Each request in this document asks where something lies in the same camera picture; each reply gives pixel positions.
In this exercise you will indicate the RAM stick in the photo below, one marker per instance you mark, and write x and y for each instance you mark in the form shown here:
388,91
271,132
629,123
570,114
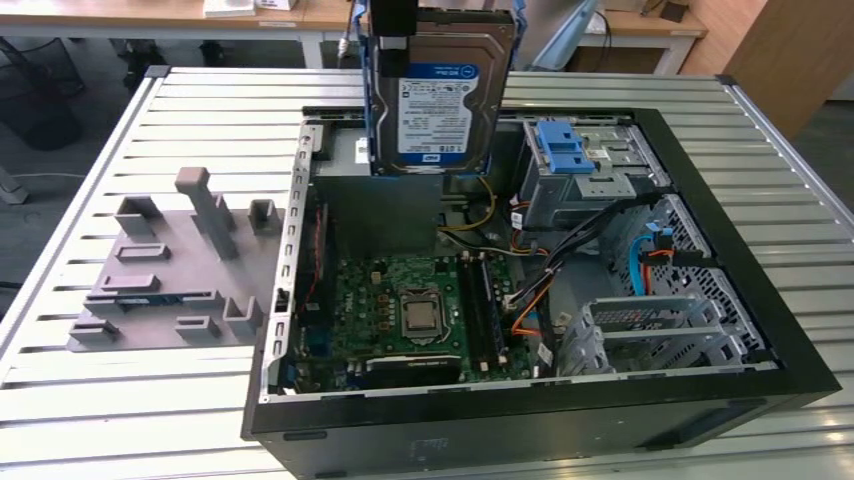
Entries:
493,310
147,300

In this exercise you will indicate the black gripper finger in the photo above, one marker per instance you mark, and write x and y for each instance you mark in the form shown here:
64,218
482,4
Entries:
394,20

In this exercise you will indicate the small black desk item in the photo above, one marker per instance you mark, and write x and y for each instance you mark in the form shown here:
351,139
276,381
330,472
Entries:
674,12

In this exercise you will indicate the CPU socket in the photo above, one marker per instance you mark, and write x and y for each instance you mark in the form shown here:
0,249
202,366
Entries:
447,300

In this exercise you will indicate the hard disk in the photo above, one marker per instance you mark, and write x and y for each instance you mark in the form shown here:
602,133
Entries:
441,115

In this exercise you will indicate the grey power supply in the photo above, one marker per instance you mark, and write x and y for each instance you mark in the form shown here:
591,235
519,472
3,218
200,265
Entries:
380,215

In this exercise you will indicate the white papers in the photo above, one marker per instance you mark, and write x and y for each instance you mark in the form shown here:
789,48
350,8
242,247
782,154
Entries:
597,22

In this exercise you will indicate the green motherboard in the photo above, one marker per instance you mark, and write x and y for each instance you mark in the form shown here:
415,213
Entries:
374,300

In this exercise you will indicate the grey metal drive cage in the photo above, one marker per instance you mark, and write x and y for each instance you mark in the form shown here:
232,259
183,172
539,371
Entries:
601,187

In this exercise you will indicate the wooden desk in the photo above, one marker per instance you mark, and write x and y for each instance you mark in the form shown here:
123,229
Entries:
167,22

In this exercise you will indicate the black PC case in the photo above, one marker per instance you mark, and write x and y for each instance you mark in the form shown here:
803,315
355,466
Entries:
467,435

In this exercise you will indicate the white labelled box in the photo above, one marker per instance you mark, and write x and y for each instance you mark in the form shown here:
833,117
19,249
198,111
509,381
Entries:
275,5

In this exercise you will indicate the black graphics card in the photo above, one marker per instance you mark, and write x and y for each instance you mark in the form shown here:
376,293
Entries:
410,372

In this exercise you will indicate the grey parts rack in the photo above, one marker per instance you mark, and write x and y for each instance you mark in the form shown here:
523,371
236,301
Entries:
174,235

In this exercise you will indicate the silver CPU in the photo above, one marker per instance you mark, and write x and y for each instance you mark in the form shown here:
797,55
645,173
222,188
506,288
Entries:
419,316

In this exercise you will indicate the blue plastic drive latch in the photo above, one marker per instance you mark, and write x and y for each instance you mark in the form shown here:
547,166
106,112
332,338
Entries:
563,150

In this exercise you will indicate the white stand foot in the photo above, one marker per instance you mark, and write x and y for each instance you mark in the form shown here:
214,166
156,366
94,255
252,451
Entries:
14,187

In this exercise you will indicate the black mesh bin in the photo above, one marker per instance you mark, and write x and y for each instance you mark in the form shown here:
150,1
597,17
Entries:
40,100

